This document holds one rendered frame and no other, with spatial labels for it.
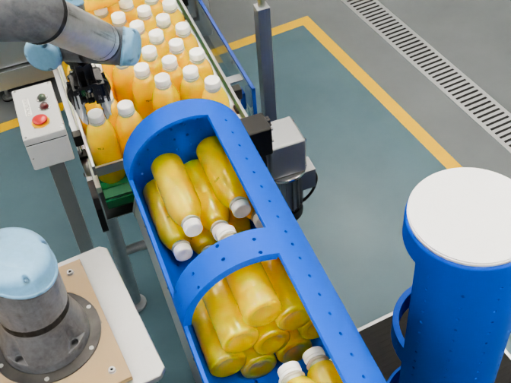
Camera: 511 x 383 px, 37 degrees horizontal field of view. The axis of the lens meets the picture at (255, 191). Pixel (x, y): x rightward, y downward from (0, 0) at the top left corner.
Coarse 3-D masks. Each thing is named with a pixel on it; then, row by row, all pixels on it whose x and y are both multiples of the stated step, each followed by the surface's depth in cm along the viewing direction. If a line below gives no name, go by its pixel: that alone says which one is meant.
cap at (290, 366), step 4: (284, 364) 124; (288, 364) 124; (292, 364) 124; (296, 364) 125; (280, 368) 125; (284, 368) 124; (288, 368) 124; (292, 368) 124; (296, 368) 124; (300, 368) 125; (280, 372) 124; (284, 372) 124; (288, 372) 124; (280, 376) 125
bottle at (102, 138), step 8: (88, 120) 184; (104, 120) 183; (88, 128) 184; (96, 128) 183; (104, 128) 183; (112, 128) 185; (88, 136) 185; (96, 136) 184; (104, 136) 184; (112, 136) 185; (96, 144) 185; (104, 144) 185; (112, 144) 186; (96, 152) 187; (104, 152) 187; (112, 152) 188; (120, 152) 191; (96, 160) 190; (104, 160) 189; (112, 160) 189; (104, 176) 193; (112, 176) 193; (120, 176) 194
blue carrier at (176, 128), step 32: (160, 128) 159; (192, 128) 170; (224, 128) 159; (128, 160) 165; (256, 160) 157; (256, 192) 146; (288, 224) 143; (160, 256) 151; (192, 256) 168; (224, 256) 134; (256, 256) 133; (288, 256) 135; (192, 288) 136; (320, 288) 132; (320, 320) 125; (192, 352) 136; (352, 352) 123
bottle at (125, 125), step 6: (120, 114) 184; (132, 114) 184; (138, 114) 187; (120, 120) 185; (126, 120) 184; (132, 120) 185; (138, 120) 186; (120, 126) 185; (126, 126) 185; (132, 126) 185; (120, 132) 186; (126, 132) 186; (120, 138) 188; (126, 138) 187; (120, 144) 190
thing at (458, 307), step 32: (416, 256) 163; (416, 288) 169; (448, 288) 161; (480, 288) 158; (416, 320) 176; (448, 320) 169; (480, 320) 167; (416, 352) 185; (448, 352) 177; (480, 352) 177
